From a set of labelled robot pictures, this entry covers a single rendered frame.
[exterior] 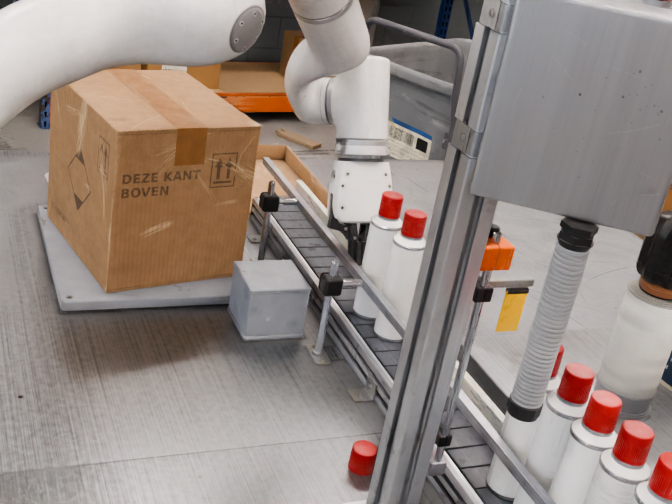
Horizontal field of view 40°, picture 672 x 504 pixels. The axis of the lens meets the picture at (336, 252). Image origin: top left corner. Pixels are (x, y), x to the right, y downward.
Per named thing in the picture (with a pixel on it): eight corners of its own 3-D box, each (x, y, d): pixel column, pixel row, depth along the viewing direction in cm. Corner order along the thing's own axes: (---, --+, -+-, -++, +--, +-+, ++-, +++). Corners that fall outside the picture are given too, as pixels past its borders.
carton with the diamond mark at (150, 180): (241, 275, 158) (262, 125, 147) (105, 294, 145) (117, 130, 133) (169, 204, 180) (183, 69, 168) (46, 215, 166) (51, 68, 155)
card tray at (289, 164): (330, 214, 194) (333, 196, 193) (210, 214, 184) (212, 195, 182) (285, 161, 219) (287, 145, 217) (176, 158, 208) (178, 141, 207)
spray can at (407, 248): (411, 342, 141) (440, 220, 133) (381, 344, 139) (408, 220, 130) (397, 324, 145) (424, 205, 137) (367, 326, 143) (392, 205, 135)
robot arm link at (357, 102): (323, 137, 147) (380, 139, 144) (326, 53, 145) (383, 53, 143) (339, 138, 155) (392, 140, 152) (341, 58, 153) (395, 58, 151)
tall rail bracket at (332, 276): (355, 357, 144) (374, 263, 137) (312, 360, 141) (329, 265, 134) (347, 346, 147) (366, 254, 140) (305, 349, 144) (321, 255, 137)
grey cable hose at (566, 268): (546, 422, 92) (607, 231, 83) (516, 425, 90) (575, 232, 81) (527, 402, 95) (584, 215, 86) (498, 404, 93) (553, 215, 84)
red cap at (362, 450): (371, 478, 118) (376, 458, 117) (345, 471, 118) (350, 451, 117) (375, 463, 121) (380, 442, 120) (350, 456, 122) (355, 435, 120)
